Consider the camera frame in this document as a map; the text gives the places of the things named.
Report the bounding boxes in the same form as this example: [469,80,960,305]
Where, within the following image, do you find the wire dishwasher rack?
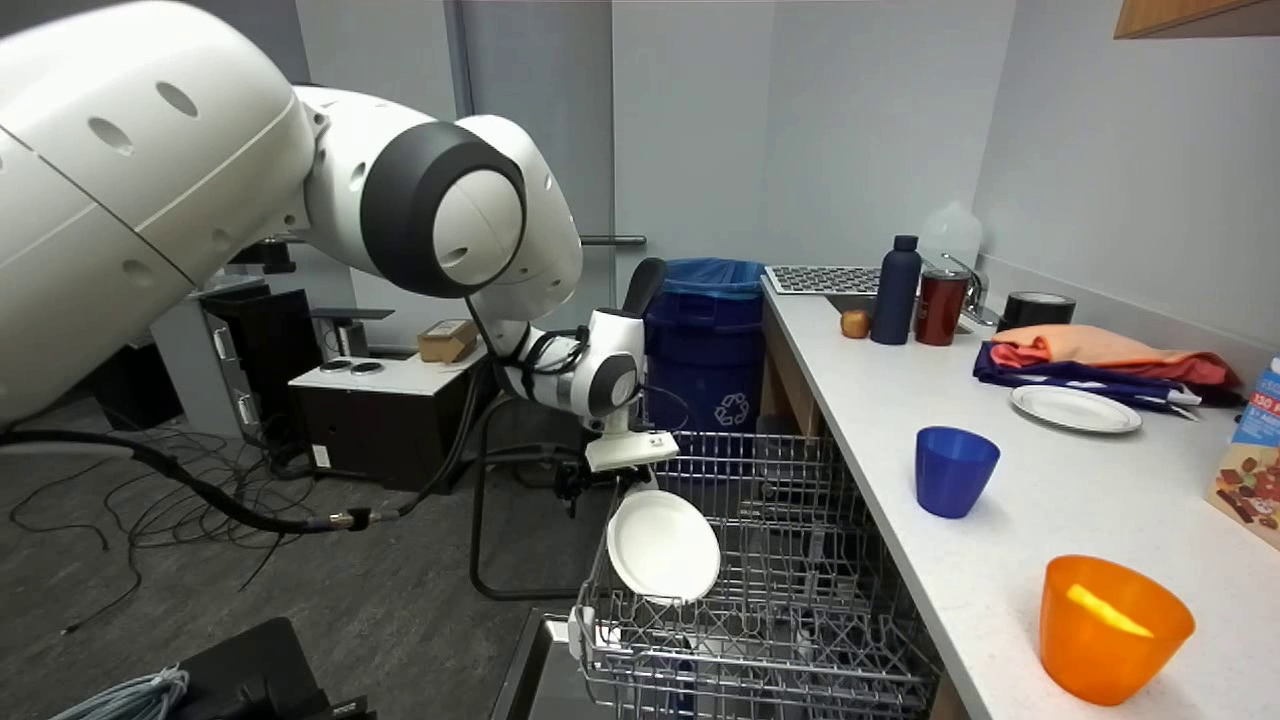
[570,432,937,720]

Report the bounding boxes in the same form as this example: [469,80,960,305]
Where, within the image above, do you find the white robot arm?
[0,0,644,422]

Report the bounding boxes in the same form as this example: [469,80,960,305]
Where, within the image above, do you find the white plate in rack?
[605,489,719,606]

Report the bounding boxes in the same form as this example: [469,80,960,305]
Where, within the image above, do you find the steel dishwasher door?
[488,614,597,720]

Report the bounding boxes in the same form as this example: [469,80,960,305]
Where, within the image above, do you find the blue recycling bin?
[634,257,765,432]

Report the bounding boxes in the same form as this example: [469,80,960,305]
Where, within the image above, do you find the black cantilever chair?
[469,397,618,606]

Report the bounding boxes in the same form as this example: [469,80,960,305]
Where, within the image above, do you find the small cardboard box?
[415,320,476,363]

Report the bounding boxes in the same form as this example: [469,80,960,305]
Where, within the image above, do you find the orange fruit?
[840,307,873,341]

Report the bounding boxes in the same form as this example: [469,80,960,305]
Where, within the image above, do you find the sink drying mat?
[765,266,882,298]

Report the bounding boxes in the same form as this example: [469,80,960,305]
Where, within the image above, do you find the dark low cabinet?
[287,356,488,493]

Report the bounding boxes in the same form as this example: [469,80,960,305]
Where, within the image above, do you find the navy water bottle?
[873,237,921,346]

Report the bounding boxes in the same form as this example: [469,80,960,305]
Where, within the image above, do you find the red tumbler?
[915,277,968,346]

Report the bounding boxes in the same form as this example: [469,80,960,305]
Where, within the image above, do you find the blue plastic cup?
[915,425,1001,522]

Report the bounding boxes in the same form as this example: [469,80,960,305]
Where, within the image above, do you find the clear plastic bag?
[921,202,989,277]

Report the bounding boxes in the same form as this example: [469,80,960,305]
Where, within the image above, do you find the black computer tower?
[200,283,319,466]

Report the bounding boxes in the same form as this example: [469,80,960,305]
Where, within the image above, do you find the black round container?
[1001,292,1076,330]

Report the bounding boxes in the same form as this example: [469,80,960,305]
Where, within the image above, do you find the orange and blue cloths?
[973,324,1246,413]

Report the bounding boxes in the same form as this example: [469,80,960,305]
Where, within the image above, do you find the white plate on counter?
[1007,386,1143,435]

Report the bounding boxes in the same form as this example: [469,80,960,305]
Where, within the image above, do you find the orange plastic cup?
[1040,555,1195,708]

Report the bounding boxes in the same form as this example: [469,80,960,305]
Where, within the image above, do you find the colourful cereal box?
[1211,356,1280,548]

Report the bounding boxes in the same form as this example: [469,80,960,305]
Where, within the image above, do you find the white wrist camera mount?
[583,432,682,474]

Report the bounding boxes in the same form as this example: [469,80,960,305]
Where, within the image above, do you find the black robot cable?
[0,314,593,540]

